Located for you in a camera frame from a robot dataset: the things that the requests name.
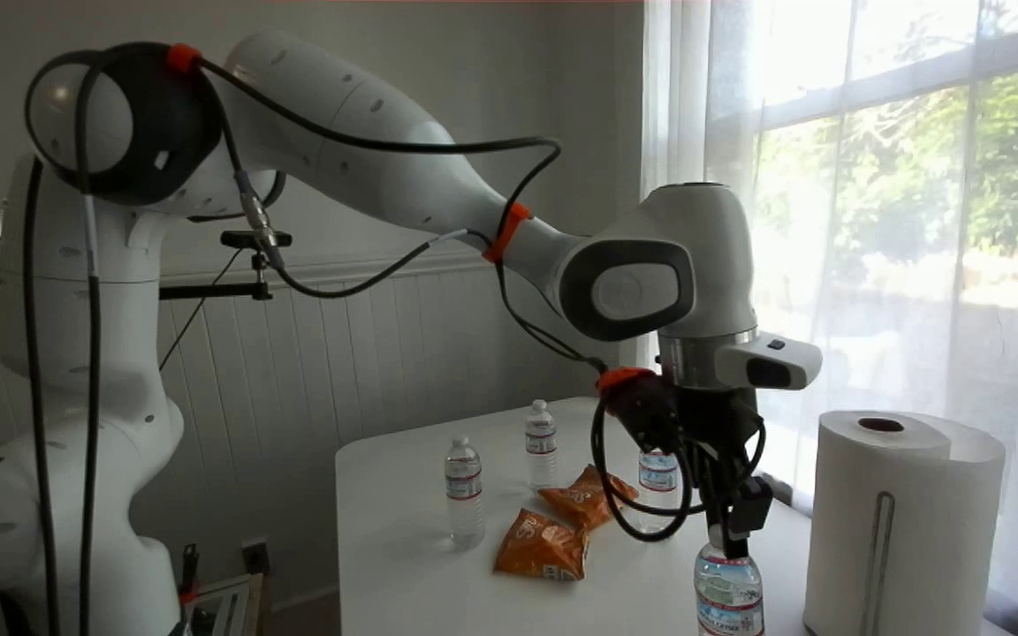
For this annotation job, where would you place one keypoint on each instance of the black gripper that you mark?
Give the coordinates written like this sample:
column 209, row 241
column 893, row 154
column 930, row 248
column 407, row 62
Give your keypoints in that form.
column 724, row 430

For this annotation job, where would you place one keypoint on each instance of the clear water bottle white label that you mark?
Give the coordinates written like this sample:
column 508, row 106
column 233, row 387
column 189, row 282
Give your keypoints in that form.
column 539, row 433
column 465, row 490
column 730, row 595
column 658, row 472

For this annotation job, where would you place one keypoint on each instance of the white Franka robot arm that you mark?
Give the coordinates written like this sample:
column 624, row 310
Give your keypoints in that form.
column 335, row 130

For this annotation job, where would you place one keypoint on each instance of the metal paper towel holder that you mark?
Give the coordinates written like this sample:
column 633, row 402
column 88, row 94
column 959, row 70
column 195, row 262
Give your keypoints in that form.
column 881, row 566

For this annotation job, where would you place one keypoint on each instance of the white paper towel roll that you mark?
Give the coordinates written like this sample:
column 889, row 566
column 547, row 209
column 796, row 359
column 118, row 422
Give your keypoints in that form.
column 936, row 532

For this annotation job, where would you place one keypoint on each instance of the green foliage outside window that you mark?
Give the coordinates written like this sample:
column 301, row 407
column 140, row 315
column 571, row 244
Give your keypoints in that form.
column 1006, row 154

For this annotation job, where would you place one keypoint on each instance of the white framed picture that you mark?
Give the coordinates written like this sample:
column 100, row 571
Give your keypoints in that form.
column 233, row 601

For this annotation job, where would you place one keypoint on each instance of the black stereo camera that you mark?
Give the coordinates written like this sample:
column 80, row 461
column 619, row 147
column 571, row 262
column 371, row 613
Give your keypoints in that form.
column 252, row 240

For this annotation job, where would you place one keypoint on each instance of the black camera stand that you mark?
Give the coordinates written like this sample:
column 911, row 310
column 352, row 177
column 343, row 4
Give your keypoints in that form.
column 215, row 290

